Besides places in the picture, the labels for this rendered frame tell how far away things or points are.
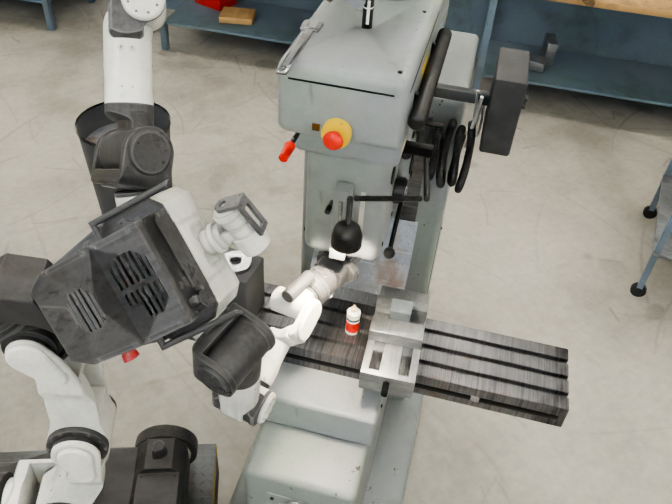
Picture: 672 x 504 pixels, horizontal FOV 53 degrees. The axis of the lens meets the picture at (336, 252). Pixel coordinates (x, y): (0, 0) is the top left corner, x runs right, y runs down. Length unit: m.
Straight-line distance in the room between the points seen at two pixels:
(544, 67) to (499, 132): 3.67
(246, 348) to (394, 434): 1.48
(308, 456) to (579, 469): 1.44
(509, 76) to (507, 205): 2.60
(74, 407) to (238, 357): 0.48
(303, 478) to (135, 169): 1.05
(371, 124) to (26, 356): 0.83
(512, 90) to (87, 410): 1.25
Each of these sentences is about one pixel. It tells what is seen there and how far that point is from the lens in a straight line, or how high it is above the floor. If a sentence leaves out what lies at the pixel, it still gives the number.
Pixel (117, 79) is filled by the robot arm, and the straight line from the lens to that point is 1.35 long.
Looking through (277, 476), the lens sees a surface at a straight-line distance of 1.99.
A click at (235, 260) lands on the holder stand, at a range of 1.98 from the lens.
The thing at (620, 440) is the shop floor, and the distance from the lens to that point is 3.29.
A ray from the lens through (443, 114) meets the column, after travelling 1.99.
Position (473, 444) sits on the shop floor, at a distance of 3.05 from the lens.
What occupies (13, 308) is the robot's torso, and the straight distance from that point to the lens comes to 1.45.
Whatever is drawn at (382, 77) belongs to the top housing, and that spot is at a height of 1.89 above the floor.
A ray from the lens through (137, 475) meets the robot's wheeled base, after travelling 2.23.
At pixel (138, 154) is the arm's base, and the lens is 1.28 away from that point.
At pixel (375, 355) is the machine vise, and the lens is 1.90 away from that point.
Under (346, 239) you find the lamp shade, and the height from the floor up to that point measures 1.49.
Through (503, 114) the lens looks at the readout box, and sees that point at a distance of 1.78.
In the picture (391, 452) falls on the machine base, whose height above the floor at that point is 0.20.
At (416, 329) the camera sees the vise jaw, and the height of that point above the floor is 1.07.
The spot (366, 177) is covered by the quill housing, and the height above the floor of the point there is 1.57.
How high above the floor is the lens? 2.47
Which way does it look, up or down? 41 degrees down
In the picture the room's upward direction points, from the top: 4 degrees clockwise
